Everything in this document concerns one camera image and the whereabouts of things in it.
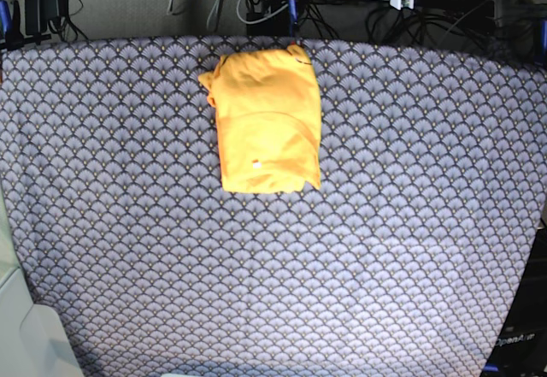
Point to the yellow T-shirt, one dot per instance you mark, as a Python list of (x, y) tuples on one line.
[(268, 120)]

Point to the blue fan-patterned tablecloth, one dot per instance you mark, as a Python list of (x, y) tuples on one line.
[(404, 263)]

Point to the white plastic bin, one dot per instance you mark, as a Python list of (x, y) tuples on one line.
[(33, 339)]

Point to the black OpenArm box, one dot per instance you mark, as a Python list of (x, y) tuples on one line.
[(520, 349)]

